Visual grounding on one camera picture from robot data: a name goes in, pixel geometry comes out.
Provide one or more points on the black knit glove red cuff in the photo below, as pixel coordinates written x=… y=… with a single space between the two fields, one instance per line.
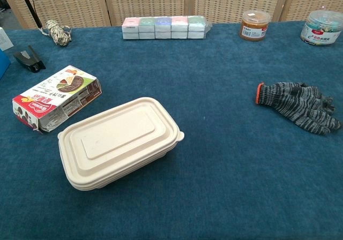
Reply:
x=297 y=103

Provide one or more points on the blue table cloth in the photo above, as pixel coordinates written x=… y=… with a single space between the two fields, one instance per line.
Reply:
x=187 y=170

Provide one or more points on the beige lidded food container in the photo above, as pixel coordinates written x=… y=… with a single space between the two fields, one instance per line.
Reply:
x=118 y=141

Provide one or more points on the pack of tissue packets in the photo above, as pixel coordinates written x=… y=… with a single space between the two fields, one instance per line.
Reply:
x=163 y=27

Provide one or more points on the woven folding screen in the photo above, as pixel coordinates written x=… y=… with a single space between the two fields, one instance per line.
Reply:
x=150 y=1

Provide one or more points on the red white snack box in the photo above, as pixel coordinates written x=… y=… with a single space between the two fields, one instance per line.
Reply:
x=56 y=95

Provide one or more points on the clear jar with brown contents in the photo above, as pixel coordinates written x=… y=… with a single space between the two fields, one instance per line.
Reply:
x=254 y=27

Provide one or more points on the black stapler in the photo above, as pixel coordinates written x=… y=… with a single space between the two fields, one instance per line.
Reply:
x=28 y=59

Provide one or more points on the clear jar with colourful clips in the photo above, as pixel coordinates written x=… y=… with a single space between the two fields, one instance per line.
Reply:
x=321 y=28

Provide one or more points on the black pole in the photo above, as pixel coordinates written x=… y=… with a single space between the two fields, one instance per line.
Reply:
x=29 y=5

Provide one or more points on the white card box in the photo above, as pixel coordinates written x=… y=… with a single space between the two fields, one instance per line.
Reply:
x=4 y=39

